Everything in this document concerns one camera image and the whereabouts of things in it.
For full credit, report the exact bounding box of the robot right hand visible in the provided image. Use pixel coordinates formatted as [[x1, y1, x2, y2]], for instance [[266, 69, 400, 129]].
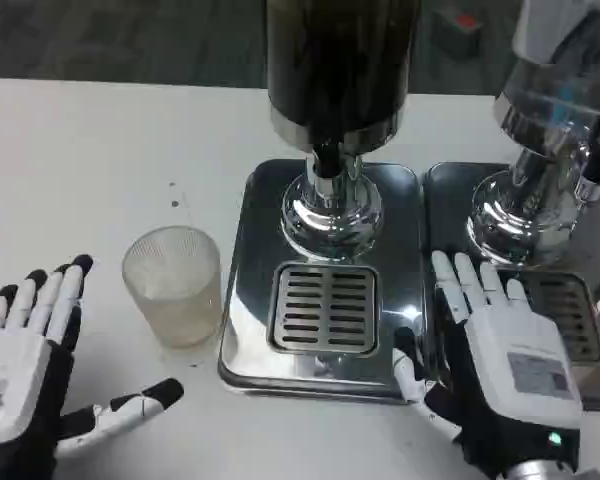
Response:
[[391, 249, 584, 480]]

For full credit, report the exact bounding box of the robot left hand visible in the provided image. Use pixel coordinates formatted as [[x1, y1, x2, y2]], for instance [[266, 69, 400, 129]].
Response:
[[0, 254, 186, 480]]

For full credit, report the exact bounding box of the slotted steel drip grid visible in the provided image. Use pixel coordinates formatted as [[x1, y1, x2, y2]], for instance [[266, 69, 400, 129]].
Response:
[[267, 261, 384, 356], [497, 269, 600, 367]]

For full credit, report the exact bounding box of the steel drip tray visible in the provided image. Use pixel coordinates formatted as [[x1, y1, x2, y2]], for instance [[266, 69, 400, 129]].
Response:
[[216, 158, 428, 397], [422, 160, 600, 412]]

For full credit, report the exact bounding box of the clear ribbed glass cup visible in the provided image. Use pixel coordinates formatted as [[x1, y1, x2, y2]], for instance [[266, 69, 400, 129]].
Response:
[[121, 225, 223, 350]]

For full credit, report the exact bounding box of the drink dispenser with clear tank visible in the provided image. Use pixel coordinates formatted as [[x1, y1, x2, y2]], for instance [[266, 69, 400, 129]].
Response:
[[467, 0, 600, 267]]

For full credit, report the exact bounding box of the black tap of dark dispenser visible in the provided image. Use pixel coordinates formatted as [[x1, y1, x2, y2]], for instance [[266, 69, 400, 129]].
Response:
[[311, 141, 345, 180]]

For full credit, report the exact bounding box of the dark box with red label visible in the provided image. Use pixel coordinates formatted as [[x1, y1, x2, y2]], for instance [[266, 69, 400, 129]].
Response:
[[431, 8, 482, 57]]

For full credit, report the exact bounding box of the drink dispenser with dark tank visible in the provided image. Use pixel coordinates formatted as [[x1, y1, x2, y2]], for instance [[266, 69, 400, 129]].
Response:
[[263, 0, 424, 265]]

